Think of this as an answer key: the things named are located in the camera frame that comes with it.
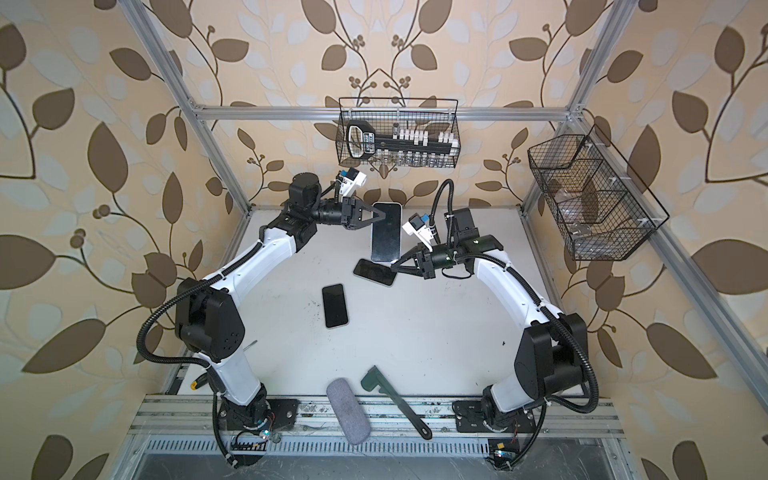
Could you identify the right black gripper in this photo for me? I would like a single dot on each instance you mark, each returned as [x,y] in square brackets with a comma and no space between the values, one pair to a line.
[426,270]

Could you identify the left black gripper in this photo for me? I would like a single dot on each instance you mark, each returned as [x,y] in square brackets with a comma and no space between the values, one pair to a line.
[348,213]

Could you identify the black smartphone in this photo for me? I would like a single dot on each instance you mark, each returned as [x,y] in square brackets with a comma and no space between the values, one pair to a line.
[375,272]
[386,234]
[334,306]

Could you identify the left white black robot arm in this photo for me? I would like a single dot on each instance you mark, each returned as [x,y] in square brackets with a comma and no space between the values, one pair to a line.
[207,318]

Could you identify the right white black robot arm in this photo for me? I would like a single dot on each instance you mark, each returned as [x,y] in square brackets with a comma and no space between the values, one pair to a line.
[552,364]

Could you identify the grey felt glasses case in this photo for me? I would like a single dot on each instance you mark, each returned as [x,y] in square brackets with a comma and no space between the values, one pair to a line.
[350,414]

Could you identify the black socket tool set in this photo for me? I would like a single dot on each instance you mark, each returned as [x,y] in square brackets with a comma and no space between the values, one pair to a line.
[364,141]

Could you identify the green pipe wrench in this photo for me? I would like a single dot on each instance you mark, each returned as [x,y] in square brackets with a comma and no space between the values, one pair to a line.
[374,378]

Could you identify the back black wire basket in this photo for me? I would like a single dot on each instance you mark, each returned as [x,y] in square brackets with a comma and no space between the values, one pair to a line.
[432,113]

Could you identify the black wire basket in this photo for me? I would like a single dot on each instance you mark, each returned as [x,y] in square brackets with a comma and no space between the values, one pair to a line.
[602,207]
[432,113]

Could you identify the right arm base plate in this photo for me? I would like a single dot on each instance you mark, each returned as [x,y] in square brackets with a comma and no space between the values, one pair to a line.
[518,430]

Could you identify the right black wire basket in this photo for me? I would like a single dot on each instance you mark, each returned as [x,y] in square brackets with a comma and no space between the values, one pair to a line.
[602,207]

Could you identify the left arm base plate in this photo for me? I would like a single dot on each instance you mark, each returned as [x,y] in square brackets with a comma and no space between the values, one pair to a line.
[243,433]

